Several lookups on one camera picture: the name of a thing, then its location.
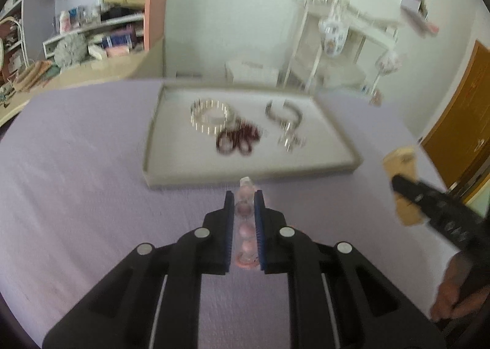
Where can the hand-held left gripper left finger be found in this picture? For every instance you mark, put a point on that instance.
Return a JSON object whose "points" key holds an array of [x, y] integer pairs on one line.
{"points": [[229, 230]]}

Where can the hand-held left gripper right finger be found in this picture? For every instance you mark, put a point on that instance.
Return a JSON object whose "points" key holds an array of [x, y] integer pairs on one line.
{"points": [[259, 230]]}

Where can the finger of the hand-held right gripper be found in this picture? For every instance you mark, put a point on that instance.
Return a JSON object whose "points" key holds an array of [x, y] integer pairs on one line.
{"points": [[407, 188]]}

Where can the beige chunky bangle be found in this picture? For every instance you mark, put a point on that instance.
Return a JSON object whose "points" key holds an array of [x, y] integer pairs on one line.
{"points": [[405, 211]]}

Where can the grey jewelry tray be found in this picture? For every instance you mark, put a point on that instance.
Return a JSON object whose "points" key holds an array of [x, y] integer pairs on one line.
{"points": [[183, 157]]}

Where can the person's right hand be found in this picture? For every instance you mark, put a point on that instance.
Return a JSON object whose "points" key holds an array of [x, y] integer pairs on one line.
{"points": [[455, 284]]}

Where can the small hanging printed bag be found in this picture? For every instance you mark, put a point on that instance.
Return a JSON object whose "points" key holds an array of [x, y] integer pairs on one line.
{"points": [[389, 63]]}

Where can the white printed tote bag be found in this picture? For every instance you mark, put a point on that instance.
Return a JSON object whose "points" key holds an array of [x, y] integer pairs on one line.
{"points": [[333, 37]]}

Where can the white metal rack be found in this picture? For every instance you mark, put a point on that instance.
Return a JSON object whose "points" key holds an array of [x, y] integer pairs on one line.
{"points": [[306, 27]]}

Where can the beige desk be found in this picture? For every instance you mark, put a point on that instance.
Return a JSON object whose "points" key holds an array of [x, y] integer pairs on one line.
{"points": [[115, 69]]}

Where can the pink box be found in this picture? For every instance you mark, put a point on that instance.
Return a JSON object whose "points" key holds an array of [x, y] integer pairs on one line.
{"points": [[118, 50]]}

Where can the blue box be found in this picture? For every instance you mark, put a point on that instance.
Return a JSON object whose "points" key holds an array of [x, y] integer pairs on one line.
{"points": [[116, 40]]}

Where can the grey fluffy ball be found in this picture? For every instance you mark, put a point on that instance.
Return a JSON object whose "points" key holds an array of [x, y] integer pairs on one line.
{"points": [[71, 49]]}

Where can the white desk organizer shelf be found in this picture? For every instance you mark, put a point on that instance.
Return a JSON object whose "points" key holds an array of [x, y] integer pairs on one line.
{"points": [[95, 27]]}

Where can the pink bottle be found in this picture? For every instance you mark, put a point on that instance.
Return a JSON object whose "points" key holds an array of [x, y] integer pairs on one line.
{"points": [[65, 21]]}

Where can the pink bookshelf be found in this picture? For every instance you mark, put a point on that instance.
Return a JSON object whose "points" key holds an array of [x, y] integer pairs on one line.
{"points": [[13, 27]]}

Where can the wall shelf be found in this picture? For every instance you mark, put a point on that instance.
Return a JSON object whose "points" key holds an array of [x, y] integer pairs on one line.
{"points": [[415, 4]]}

